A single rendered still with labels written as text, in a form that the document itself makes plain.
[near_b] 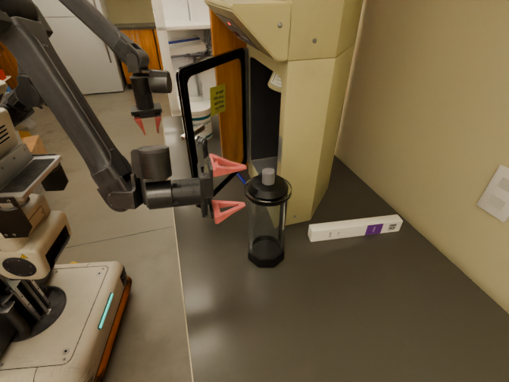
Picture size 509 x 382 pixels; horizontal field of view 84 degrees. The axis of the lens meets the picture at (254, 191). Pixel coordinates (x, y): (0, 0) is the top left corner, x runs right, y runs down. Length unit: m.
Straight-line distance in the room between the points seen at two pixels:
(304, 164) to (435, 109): 0.38
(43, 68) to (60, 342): 1.23
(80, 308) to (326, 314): 1.26
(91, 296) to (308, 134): 1.36
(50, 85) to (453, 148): 0.91
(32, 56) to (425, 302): 0.94
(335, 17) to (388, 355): 0.68
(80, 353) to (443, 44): 1.68
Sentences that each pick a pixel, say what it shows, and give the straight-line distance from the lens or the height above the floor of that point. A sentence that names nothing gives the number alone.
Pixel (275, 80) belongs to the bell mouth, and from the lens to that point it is 0.78.
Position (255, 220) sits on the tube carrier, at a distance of 0.66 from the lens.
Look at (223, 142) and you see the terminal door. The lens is 0.89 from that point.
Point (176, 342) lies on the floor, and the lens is 1.76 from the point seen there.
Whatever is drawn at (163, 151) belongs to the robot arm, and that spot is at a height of 1.28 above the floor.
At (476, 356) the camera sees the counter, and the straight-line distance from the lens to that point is 0.79.
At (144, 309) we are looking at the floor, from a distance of 1.91.
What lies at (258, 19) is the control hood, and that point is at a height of 1.49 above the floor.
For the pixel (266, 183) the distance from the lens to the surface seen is 0.62.
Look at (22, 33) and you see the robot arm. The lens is 0.68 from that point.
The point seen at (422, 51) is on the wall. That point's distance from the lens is 0.97.
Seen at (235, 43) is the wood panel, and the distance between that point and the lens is 0.99.
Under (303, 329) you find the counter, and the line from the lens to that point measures 0.68.
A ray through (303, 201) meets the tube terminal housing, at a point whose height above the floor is 1.02.
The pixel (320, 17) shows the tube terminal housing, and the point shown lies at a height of 1.49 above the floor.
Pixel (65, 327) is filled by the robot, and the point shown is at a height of 0.28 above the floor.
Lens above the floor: 1.54
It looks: 36 degrees down
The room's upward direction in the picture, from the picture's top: straight up
